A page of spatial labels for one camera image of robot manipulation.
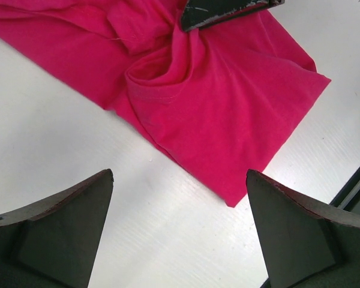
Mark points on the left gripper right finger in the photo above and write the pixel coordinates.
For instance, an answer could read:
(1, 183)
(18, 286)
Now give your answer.
(312, 240)

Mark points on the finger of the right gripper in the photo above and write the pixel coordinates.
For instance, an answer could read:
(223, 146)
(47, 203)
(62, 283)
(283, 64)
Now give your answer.
(206, 13)

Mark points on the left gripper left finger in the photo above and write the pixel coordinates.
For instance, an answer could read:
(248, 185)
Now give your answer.
(53, 242)

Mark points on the pink t shirt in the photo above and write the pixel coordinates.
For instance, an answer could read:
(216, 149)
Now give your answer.
(217, 101)

